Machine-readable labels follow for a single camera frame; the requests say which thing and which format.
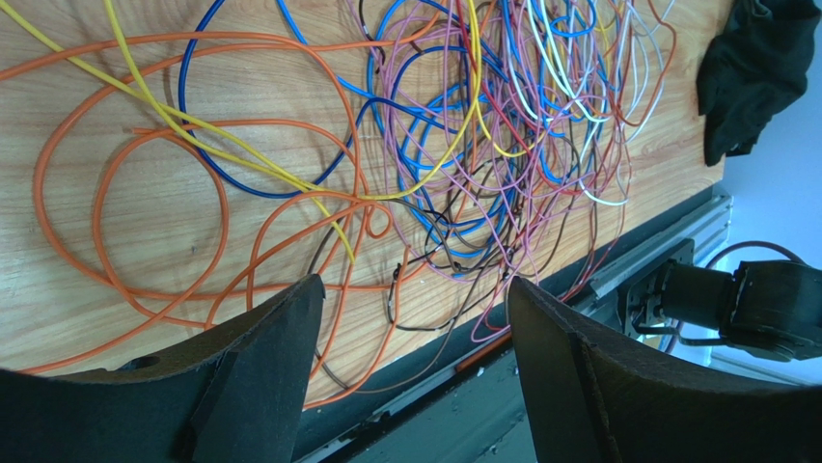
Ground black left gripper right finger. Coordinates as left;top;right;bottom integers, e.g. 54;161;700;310
507;277;821;462

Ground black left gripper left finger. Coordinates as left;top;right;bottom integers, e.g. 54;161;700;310
1;275;325;462

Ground black cloth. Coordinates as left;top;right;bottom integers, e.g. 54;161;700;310
696;0;821;167

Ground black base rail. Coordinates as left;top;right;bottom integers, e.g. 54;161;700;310
293;186;733;462

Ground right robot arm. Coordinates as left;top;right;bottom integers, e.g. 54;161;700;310
655;260;821;362

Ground coloured wires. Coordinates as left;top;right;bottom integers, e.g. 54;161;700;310
0;0;679;412

